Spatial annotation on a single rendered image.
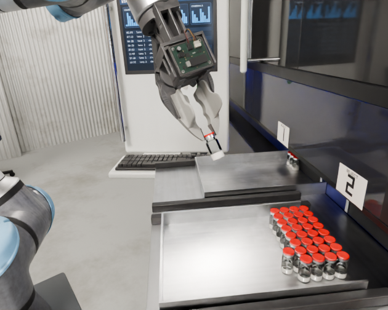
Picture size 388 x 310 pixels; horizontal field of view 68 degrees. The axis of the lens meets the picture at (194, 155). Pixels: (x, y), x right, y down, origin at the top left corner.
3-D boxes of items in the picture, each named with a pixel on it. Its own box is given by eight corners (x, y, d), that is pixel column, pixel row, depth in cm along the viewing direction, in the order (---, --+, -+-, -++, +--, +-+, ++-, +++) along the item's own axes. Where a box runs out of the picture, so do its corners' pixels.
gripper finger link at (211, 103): (225, 130, 45) (196, 77, 44) (212, 136, 50) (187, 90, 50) (241, 122, 46) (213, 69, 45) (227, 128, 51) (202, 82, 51)
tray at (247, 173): (287, 158, 105) (289, 149, 104) (325, 193, 81) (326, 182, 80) (194, 166, 103) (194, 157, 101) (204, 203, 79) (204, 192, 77)
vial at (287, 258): (290, 266, 56) (292, 246, 54) (294, 274, 54) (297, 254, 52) (278, 266, 55) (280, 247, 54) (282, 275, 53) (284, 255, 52)
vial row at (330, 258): (295, 222, 69) (297, 205, 67) (336, 280, 52) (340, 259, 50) (286, 222, 68) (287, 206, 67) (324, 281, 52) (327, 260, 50)
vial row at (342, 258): (304, 221, 69) (306, 204, 67) (348, 278, 52) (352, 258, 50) (295, 222, 69) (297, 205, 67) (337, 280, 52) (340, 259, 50)
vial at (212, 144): (222, 157, 51) (212, 134, 50) (226, 155, 48) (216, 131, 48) (211, 162, 50) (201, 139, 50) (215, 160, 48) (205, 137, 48)
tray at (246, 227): (299, 213, 73) (300, 200, 71) (364, 297, 48) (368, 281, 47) (162, 224, 70) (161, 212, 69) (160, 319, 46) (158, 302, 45)
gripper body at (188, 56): (175, 82, 42) (140, 4, 41) (165, 99, 50) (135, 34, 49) (220, 65, 44) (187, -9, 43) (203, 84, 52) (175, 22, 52)
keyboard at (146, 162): (212, 157, 129) (212, 152, 128) (211, 170, 116) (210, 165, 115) (125, 158, 133) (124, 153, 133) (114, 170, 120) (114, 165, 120)
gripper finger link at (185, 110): (196, 142, 43) (175, 83, 43) (186, 147, 49) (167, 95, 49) (214, 136, 44) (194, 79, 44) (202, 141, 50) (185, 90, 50)
